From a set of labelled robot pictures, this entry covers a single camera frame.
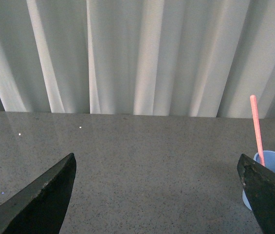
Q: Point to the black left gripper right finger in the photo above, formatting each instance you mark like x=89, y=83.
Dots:
x=265, y=216

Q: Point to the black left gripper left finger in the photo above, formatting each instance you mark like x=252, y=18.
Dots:
x=40, y=207

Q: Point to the pink chopstick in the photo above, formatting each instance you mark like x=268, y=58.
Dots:
x=254, y=109

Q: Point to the white pleated curtain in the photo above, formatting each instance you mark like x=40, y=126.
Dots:
x=197, y=58

